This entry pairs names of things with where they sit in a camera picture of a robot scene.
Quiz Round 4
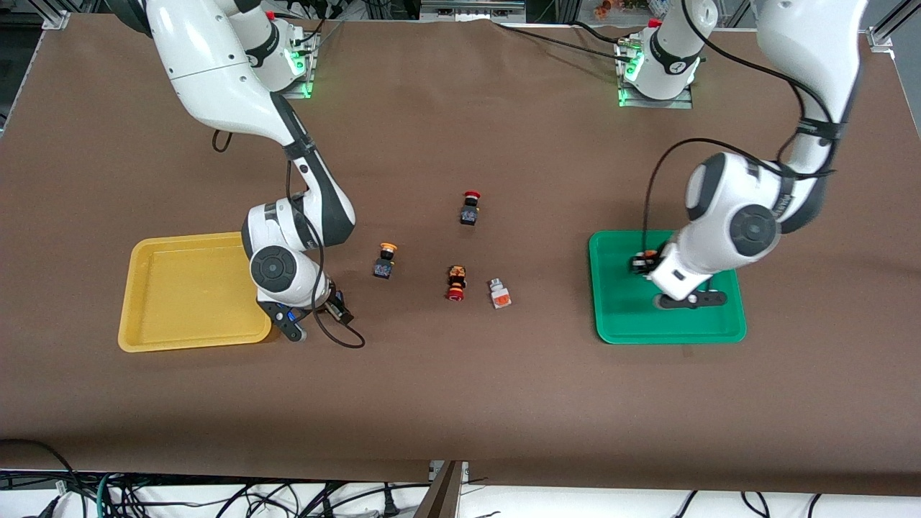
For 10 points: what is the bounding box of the green plastic tray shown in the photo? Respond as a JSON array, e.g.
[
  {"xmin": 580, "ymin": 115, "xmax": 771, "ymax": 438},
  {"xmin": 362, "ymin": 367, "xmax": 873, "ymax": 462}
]
[{"xmin": 589, "ymin": 229, "xmax": 748, "ymax": 345}]

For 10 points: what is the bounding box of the yellow plastic tray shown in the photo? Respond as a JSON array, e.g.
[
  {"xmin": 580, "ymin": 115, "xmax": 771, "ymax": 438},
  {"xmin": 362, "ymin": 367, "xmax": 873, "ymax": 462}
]
[{"xmin": 117, "ymin": 230, "xmax": 278, "ymax": 353}]

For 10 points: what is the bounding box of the brown table cover sheet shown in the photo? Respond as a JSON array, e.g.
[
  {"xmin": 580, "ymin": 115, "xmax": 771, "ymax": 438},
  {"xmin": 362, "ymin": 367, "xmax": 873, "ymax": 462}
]
[{"xmin": 0, "ymin": 13, "xmax": 921, "ymax": 497}]

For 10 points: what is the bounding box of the brown table support beam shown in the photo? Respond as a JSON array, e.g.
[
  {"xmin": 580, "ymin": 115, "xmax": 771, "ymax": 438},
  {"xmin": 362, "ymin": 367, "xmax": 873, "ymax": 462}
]
[{"xmin": 414, "ymin": 460, "xmax": 465, "ymax": 518}]

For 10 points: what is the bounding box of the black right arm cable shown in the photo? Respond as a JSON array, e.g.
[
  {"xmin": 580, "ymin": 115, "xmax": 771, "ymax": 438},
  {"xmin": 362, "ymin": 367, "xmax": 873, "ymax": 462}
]
[{"xmin": 211, "ymin": 129, "xmax": 366, "ymax": 350}]

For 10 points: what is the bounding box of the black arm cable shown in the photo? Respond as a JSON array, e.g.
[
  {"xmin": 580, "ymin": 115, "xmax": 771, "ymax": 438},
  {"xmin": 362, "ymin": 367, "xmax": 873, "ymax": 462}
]
[
  {"xmin": 643, "ymin": 0, "xmax": 839, "ymax": 267},
  {"xmin": 211, "ymin": 129, "xmax": 366, "ymax": 350}
]

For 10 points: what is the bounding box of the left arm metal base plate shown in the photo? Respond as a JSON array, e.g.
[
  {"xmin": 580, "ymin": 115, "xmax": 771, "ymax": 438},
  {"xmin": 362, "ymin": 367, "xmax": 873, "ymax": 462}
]
[{"xmin": 616, "ymin": 36, "xmax": 694, "ymax": 110}]

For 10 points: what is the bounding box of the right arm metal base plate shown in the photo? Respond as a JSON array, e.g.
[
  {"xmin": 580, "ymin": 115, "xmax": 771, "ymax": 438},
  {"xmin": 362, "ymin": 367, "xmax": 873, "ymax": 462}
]
[{"xmin": 277, "ymin": 22, "xmax": 317, "ymax": 99}]

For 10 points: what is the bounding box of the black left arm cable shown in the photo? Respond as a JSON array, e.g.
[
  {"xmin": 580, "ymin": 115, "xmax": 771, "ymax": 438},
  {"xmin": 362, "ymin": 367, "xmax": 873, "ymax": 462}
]
[{"xmin": 643, "ymin": 0, "xmax": 839, "ymax": 267}]

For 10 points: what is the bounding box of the black cable on table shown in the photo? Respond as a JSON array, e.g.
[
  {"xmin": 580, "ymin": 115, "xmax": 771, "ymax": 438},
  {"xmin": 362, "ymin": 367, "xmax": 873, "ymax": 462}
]
[{"xmin": 491, "ymin": 20, "xmax": 628, "ymax": 60}]

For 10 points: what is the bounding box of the black cable bundle under table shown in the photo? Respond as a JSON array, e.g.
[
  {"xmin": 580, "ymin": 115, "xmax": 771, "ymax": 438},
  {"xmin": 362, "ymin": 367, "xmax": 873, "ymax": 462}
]
[{"xmin": 0, "ymin": 439, "xmax": 432, "ymax": 518}]

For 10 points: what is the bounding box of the green cable under table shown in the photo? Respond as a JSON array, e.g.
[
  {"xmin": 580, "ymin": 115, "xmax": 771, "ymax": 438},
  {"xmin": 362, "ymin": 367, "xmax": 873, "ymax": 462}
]
[{"xmin": 96, "ymin": 471, "xmax": 117, "ymax": 518}]

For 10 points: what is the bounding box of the aluminium frame rail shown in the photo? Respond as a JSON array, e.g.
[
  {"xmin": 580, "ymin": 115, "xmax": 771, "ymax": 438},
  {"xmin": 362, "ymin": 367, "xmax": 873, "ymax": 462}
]
[{"xmin": 419, "ymin": 0, "xmax": 527, "ymax": 22}]

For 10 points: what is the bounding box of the aluminium frame corner bracket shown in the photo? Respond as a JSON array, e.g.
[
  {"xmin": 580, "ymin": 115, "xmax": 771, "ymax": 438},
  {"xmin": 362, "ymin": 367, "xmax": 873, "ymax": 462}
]
[
  {"xmin": 40, "ymin": 0, "xmax": 71, "ymax": 31},
  {"xmin": 866, "ymin": 0, "xmax": 921, "ymax": 53}
]

